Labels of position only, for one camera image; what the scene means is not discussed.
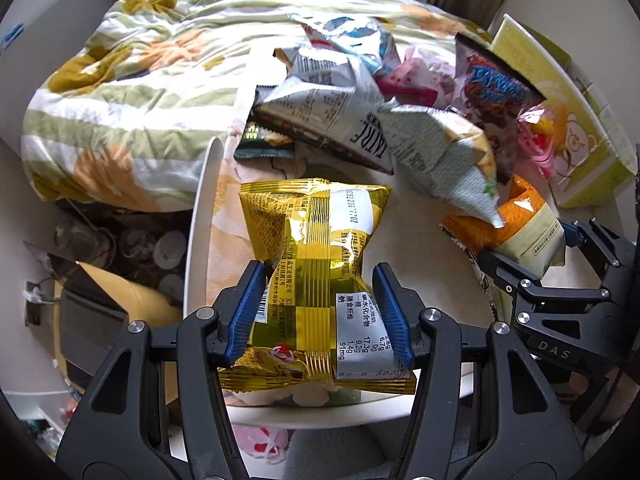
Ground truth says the white black lettered snack packet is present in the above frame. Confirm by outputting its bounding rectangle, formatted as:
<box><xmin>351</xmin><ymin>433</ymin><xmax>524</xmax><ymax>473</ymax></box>
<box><xmin>260</xmin><ymin>85</ymin><xmax>401</xmax><ymax>176</ymax></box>
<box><xmin>274</xmin><ymin>44</ymin><xmax>376</xmax><ymax>92</ymax></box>

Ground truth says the gold snack packet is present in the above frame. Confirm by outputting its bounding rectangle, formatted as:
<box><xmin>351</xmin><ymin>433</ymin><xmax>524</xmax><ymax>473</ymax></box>
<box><xmin>220</xmin><ymin>178</ymin><xmax>418</xmax><ymax>395</ymax></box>

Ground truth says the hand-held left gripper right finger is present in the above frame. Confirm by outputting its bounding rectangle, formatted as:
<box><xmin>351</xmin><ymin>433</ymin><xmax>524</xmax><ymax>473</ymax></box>
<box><xmin>371</xmin><ymin>261</ymin><xmax>587</xmax><ymax>480</ymax></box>

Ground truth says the floral blanket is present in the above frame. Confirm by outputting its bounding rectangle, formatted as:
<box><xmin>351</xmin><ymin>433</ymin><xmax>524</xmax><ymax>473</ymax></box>
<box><xmin>20</xmin><ymin>0</ymin><xmax>496</xmax><ymax>213</ymax></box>

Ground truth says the dark green snack packet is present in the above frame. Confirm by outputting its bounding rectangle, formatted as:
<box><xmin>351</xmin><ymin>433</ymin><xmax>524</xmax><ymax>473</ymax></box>
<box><xmin>234</xmin><ymin>120</ymin><xmax>296</xmax><ymax>161</ymax></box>

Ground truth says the grey laptop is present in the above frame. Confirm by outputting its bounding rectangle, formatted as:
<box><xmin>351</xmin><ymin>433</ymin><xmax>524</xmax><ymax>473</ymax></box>
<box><xmin>22</xmin><ymin>240</ymin><xmax>131</xmax><ymax>361</ymax></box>

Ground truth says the pink floral cloth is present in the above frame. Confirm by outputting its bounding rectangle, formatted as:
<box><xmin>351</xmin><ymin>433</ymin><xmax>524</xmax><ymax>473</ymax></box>
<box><xmin>234</xmin><ymin>424</ymin><xmax>292</xmax><ymax>467</ymax></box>

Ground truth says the dark purple snack packet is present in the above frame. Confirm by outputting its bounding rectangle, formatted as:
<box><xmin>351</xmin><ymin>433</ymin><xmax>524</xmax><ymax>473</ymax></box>
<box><xmin>452</xmin><ymin>32</ymin><xmax>546</xmax><ymax>161</ymax></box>

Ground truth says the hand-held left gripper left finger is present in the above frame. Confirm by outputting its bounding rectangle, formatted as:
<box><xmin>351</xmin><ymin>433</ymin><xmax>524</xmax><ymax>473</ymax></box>
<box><xmin>55</xmin><ymin>260</ymin><xmax>268</xmax><ymax>480</ymax></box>

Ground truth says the blue white snack packet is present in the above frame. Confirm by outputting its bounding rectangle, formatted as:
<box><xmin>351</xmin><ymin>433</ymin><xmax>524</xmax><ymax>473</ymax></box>
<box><xmin>290</xmin><ymin>12</ymin><xmax>396</xmax><ymax>71</ymax></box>

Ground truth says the orange snack packet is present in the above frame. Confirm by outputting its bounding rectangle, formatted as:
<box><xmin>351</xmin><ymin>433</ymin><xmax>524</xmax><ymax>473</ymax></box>
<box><xmin>440</xmin><ymin>175</ymin><xmax>568</xmax><ymax>281</ymax></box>

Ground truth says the clear pink candy packet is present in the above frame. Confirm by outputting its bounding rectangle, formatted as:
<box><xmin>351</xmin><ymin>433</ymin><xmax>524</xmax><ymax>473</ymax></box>
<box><xmin>515</xmin><ymin>102</ymin><xmax>568</xmax><ymax>181</ymax></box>

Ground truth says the pink marshmallow packet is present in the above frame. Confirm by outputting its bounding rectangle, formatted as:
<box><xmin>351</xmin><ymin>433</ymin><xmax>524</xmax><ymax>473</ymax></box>
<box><xmin>375</xmin><ymin>45</ymin><xmax>461</xmax><ymax>108</ymax></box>

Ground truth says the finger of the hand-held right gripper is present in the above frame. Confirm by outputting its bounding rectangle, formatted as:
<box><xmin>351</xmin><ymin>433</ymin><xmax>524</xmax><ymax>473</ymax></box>
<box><xmin>477</xmin><ymin>250</ymin><xmax>613</xmax><ymax>331</ymax></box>
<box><xmin>560</xmin><ymin>217</ymin><xmax>638</xmax><ymax>306</ymax></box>

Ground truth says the dark brown snack packet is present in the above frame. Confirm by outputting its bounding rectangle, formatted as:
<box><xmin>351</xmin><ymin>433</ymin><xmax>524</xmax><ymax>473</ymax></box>
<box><xmin>250</xmin><ymin>105</ymin><xmax>371</xmax><ymax>161</ymax></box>

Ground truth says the pale green snack packet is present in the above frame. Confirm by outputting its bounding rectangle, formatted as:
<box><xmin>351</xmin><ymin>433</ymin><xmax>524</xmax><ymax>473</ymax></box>
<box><xmin>380</xmin><ymin>105</ymin><xmax>506</xmax><ymax>228</ymax></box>

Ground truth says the yellow-green bear print box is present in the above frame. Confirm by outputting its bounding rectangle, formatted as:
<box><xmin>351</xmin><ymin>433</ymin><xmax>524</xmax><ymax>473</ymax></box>
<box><xmin>487</xmin><ymin>12</ymin><xmax>640</xmax><ymax>208</ymax></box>

